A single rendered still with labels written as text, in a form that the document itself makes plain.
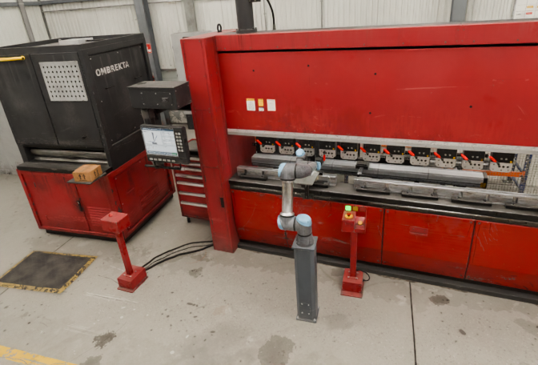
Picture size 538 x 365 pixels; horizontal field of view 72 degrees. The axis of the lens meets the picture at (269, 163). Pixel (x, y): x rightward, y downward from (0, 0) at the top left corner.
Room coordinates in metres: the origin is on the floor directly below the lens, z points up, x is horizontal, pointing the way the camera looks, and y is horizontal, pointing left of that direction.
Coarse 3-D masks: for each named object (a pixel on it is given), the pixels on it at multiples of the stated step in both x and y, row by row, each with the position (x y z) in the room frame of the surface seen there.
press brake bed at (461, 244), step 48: (240, 192) 3.44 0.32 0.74; (240, 240) 3.54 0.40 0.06; (288, 240) 3.26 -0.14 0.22; (336, 240) 3.03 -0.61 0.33; (384, 240) 2.85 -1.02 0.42; (432, 240) 2.69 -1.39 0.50; (480, 240) 2.54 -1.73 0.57; (528, 240) 2.41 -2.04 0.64; (480, 288) 2.54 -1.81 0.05; (528, 288) 2.41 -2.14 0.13
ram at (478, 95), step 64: (256, 64) 3.43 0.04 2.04; (320, 64) 3.19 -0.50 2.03; (384, 64) 2.99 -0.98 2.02; (448, 64) 2.80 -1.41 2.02; (512, 64) 2.64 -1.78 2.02; (256, 128) 3.45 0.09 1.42; (320, 128) 3.20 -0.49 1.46; (384, 128) 2.98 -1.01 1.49; (448, 128) 2.78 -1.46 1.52; (512, 128) 2.61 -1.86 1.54
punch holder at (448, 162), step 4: (436, 148) 2.87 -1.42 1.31; (440, 148) 2.80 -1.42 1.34; (436, 152) 2.81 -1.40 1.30; (440, 152) 2.79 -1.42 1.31; (444, 152) 2.78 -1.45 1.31; (448, 152) 2.77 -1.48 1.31; (452, 152) 2.76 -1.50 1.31; (456, 152) 2.75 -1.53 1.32; (436, 156) 2.80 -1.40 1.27; (440, 156) 2.79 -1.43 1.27; (444, 156) 2.78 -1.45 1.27; (448, 156) 2.77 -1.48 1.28; (452, 156) 2.76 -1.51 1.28; (436, 160) 2.80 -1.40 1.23; (440, 160) 2.79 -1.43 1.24; (444, 160) 2.78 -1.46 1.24; (448, 160) 2.76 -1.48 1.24; (452, 160) 2.75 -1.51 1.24; (436, 164) 2.80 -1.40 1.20; (440, 164) 2.79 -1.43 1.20; (444, 164) 2.77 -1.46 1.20; (448, 164) 2.76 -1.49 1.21; (452, 164) 2.75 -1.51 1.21
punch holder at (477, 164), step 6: (468, 150) 2.71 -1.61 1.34; (474, 150) 2.70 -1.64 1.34; (468, 156) 2.71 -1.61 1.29; (474, 156) 2.69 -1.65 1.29; (480, 156) 2.68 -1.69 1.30; (462, 162) 2.73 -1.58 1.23; (468, 162) 2.70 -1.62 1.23; (474, 162) 2.69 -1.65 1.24; (480, 162) 2.67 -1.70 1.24; (468, 168) 2.70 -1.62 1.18; (474, 168) 2.69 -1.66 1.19; (480, 168) 2.67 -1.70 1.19
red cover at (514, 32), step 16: (272, 32) 3.40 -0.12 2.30; (288, 32) 3.29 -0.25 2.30; (304, 32) 3.23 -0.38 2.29; (320, 32) 3.18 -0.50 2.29; (336, 32) 3.12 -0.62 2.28; (352, 32) 3.07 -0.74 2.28; (368, 32) 3.02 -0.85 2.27; (384, 32) 2.98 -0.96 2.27; (400, 32) 2.93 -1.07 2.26; (416, 32) 2.88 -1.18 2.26; (432, 32) 2.84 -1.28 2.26; (448, 32) 2.80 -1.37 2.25; (464, 32) 2.75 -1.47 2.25; (480, 32) 2.72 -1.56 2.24; (496, 32) 2.68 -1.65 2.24; (512, 32) 2.64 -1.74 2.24; (528, 32) 2.60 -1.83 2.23; (224, 48) 3.53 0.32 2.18; (240, 48) 3.47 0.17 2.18; (256, 48) 3.41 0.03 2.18; (272, 48) 3.35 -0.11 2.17; (288, 48) 3.29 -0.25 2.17; (304, 48) 3.23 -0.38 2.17; (320, 48) 3.18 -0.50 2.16
